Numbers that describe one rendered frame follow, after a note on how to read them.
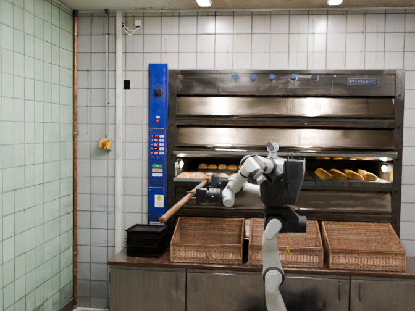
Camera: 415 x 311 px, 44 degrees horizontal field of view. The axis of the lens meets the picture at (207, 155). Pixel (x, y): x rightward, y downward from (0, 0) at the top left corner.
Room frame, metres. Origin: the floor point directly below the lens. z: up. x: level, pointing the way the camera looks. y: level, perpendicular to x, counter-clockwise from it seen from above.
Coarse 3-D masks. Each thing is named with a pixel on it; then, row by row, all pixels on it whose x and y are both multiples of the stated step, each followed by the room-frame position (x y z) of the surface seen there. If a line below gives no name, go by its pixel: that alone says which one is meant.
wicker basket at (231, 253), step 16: (192, 224) 4.29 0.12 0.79; (208, 224) 4.27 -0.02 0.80; (224, 224) 4.26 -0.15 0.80; (240, 224) 4.25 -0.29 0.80; (176, 240) 4.11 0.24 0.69; (192, 240) 4.25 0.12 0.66; (208, 240) 4.24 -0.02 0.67; (224, 240) 4.22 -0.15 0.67; (240, 240) 4.22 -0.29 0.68; (176, 256) 3.84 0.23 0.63; (192, 256) 4.00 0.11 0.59; (208, 256) 3.82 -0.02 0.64; (224, 256) 4.01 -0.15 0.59; (240, 256) 4.01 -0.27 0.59
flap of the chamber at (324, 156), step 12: (180, 156) 4.38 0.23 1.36; (192, 156) 4.35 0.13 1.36; (204, 156) 4.32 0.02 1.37; (216, 156) 4.30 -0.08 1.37; (228, 156) 4.27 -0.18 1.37; (240, 156) 4.24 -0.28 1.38; (264, 156) 4.19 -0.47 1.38; (300, 156) 4.11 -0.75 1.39; (312, 156) 4.09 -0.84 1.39; (324, 156) 4.07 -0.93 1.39; (336, 156) 4.06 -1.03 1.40; (348, 156) 4.05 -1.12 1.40; (360, 156) 4.04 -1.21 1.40; (372, 156) 4.03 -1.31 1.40; (384, 156) 4.02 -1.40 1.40; (396, 156) 4.01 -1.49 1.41
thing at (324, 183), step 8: (256, 184) 4.28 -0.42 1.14; (304, 184) 4.23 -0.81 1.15; (312, 184) 4.23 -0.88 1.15; (320, 184) 4.22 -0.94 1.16; (328, 184) 4.21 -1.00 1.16; (336, 184) 4.21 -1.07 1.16; (344, 184) 4.20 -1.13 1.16; (352, 184) 4.19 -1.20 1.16; (360, 184) 4.18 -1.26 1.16; (368, 184) 4.18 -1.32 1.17; (376, 184) 4.17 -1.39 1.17; (384, 184) 4.16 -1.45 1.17
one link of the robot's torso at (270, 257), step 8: (272, 224) 3.31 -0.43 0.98; (280, 224) 3.31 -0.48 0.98; (264, 232) 3.33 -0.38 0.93; (272, 232) 3.31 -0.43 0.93; (264, 240) 3.33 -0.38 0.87; (272, 240) 3.32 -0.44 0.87; (264, 248) 3.34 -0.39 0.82; (272, 248) 3.34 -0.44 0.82; (264, 256) 3.36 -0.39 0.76; (272, 256) 3.35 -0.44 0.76; (264, 264) 3.36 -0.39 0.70; (272, 264) 3.35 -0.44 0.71; (280, 264) 3.40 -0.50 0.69; (264, 272) 3.34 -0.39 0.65; (280, 272) 3.32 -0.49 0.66; (264, 280) 3.34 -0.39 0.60
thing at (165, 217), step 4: (204, 180) 3.84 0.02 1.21; (200, 184) 3.58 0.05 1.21; (204, 184) 3.73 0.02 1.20; (188, 196) 2.97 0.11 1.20; (192, 196) 3.11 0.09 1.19; (180, 200) 2.79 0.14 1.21; (184, 200) 2.81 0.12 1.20; (176, 204) 2.62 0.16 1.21; (180, 204) 2.67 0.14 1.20; (172, 208) 2.50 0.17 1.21; (176, 208) 2.54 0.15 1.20; (168, 212) 2.38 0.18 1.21; (172, 212) 2.43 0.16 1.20; (164, 216) 2.28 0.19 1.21; (168, 216) 2.33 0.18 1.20; (160, 220) 2.25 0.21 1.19; (164, 220) 2.25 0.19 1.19
